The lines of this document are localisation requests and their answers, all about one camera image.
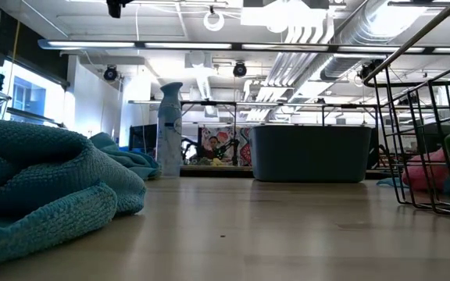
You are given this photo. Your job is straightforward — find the pink microfiber towel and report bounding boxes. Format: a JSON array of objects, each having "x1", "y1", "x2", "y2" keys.
[{"x1": 402, "y1": 148, "x2": 450, "y2": 192}]

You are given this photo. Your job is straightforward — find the long ceiling light bar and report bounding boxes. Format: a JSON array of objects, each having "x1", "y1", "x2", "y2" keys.
[{"x1": 37, "y1": 37, "x2": 450, "y2": 55}]

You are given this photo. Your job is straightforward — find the white ceiling air vent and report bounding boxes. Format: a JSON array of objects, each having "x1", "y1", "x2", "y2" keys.
[{"x1": 184, "y1": 50, "x2": 215, "y2": 101}]

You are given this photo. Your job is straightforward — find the bright window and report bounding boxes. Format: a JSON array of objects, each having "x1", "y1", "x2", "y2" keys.
[{"x1": 0, "y1": 58, "x2": 70, "y2": 130}]

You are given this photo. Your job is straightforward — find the black monitor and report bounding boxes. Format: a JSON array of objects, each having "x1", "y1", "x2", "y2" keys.
[{"x1": 128, "y1": 123, "x2": 159, "y2": 155}]

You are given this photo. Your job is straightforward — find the pale blue spray bottle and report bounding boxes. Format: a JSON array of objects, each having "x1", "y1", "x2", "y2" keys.
[{"x1": 155, "y1": 81, "x2": 184, "y2": 177}]

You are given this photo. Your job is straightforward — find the person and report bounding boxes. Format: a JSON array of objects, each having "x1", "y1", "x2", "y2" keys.
[{"x1": 205, "y1": 135, "x2": 224, "y2": 161}]

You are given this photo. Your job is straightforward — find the colourful poster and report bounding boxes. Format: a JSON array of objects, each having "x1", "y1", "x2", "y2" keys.
[{"x1": 199, "y1": 125, "x2": 252, "y2": 167}]

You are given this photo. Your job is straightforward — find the grey plastic basket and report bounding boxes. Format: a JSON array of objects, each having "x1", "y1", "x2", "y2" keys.
[{"x1": 248, "y1": 124, "x2": 373, "y2": 183}]

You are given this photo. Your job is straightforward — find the white cable coil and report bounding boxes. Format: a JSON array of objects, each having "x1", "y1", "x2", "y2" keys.
[{"x1": 202, "y1": 5, "x2": 226, "y2": 33}]

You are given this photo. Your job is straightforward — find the black metal rack frame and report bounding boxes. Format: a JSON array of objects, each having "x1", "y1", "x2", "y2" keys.
[{"x1": 127, "y1": 99, "x2": 379, "y2": 167}]

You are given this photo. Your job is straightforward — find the black aluminium table frame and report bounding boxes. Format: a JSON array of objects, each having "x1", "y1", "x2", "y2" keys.
[{"x1": 180, "y1": 165, "x2": 398, "y2": 180}]

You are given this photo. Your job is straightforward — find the silver ventilation duct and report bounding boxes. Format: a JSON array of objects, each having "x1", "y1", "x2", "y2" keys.
[{"x1": 320, "y1": 0, "x2": 429, "y2": 81}]

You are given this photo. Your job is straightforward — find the metal wire basket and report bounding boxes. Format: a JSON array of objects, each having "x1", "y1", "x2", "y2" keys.
[{"x1": 362, "y1": 0, "x2": 450, "y2": 222}]

